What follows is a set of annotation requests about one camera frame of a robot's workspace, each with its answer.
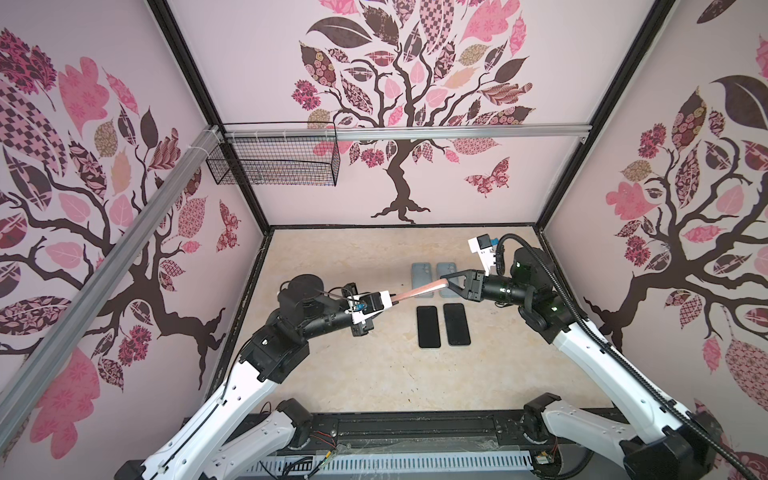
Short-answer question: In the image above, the white phone case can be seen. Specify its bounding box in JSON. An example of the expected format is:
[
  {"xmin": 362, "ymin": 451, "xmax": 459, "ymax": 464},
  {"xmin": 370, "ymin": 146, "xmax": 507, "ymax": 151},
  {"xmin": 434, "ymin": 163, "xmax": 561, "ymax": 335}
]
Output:
[{"xmin": 411, "ymin": 262, "xmax": 434, "ymax": 298}]

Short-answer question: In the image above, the white slotted cable duct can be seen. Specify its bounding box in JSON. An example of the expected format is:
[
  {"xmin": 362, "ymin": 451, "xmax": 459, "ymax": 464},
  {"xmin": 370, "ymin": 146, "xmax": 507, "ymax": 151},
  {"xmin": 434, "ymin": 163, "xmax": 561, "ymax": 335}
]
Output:
[{"xmin": 240, "ymin": 451, "xmax": 533, "ymax": 479}]

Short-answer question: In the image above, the right black corrugated cable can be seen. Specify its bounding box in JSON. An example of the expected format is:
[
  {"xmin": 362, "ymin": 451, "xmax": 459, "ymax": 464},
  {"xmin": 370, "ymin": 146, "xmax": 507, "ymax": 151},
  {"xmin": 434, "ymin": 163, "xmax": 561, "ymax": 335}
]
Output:
[{"xmin": 494, "ymin": 232, "xmax": 763, "ymax": 480}]

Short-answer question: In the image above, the phone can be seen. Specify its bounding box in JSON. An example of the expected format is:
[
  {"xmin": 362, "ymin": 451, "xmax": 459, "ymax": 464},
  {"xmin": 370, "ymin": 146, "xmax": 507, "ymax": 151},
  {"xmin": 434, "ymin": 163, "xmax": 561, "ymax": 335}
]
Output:
[
  {"xmin": 416, "ymin": 306, "xmax": 441, "ymax": 349},
  {"xmin": 391, "ymin": 290, "xmax": 419, "ymax": 304}
]

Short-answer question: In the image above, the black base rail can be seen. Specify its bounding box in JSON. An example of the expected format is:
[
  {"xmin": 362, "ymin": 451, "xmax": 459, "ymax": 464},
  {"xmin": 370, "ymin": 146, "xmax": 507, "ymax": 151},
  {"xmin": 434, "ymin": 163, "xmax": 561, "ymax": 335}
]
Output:
[{"xmin": 262, "ymin": 408, "xmax": 624, "ymax": 479}]

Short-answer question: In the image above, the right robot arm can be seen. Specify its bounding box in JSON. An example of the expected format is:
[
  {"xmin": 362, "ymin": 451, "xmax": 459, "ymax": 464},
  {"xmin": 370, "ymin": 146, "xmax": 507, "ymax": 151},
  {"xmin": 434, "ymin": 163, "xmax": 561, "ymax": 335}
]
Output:
[{"xmin": 443, "ymin": 246, "xmax": 721, "ymax": 479}]

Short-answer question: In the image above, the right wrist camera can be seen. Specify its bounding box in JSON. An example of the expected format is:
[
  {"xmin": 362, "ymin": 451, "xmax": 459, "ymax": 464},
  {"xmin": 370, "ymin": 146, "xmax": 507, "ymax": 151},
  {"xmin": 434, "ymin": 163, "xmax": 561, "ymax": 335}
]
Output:
[{"xmin": 468, "ymin": 234, "xmax": 498, "ymax": 275}]

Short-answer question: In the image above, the aluminium rail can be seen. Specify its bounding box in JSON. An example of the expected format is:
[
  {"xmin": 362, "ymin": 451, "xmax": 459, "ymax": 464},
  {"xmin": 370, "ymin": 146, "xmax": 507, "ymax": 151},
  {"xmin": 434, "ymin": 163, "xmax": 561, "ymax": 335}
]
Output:
[
  {"xmin": 226, "ymin": 123, "xmax": 592, "ymax": 141},
  {"xmin": 1, "ymin": 125, "xmax": 221, "ymax": 448}
]

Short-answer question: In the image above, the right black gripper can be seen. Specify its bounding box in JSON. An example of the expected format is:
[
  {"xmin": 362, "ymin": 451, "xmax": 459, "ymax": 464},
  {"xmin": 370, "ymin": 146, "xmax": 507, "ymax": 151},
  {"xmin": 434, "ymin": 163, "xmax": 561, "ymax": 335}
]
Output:
[{"xmin": 440, "ymin": 268, "xmax": 531, "ymax": 309}]

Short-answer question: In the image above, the black smartphone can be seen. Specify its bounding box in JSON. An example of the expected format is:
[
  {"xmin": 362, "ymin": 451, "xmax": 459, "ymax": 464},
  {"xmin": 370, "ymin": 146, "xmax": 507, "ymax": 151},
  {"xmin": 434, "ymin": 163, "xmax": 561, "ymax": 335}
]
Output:
[{"xmin": 443, "ymin": 303, "xmax": 471, "ymax": 346}]

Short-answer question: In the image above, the pink phone case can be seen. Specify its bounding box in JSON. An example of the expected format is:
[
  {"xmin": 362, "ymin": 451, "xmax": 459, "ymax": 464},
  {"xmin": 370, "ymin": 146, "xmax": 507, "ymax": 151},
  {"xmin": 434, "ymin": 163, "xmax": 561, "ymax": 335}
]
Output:
[{"xmin": 412, "ymin": 279, "xmax": 448, "ymax": 297}]

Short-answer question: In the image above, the back aluminium rail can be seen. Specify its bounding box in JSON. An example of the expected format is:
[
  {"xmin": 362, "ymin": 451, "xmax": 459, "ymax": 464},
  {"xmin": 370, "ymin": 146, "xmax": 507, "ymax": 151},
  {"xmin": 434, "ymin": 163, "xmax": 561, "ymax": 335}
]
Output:
[{"xmin": 226, "ymin": 123, "xmax": 592, "ymax": 141}]

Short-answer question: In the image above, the left aluminium rail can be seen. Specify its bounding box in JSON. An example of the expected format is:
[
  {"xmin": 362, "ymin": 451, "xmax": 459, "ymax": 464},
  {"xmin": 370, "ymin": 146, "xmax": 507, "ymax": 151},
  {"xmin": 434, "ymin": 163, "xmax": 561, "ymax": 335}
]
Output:
[{"xmin": 1, "ymin": 125, "xmax": 221, "ymax": 448}]

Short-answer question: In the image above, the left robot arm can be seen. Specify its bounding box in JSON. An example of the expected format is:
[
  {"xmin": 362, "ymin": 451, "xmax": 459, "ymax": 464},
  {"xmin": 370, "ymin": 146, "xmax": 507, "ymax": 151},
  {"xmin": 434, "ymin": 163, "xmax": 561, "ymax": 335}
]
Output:
[{"xmin": 115, "ymin": 274, "xmax": 393, "ymax": 479}]

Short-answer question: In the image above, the light blue phone case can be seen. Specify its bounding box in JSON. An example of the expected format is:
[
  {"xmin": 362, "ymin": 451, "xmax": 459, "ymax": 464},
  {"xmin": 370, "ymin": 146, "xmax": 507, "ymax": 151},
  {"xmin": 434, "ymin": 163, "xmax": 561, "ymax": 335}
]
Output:
[{"xmin": 436, "ymin": 262, "xmax": 458, "ymax": 298}]

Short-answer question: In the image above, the black wire basket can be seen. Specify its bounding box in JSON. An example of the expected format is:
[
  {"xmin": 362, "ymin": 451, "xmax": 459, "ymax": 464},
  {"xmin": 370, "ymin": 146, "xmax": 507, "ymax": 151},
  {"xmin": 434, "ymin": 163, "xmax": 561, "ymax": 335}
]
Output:
[{"xmin": 206, "ymin": 120, "xmax": 341, "ymax": 187}]

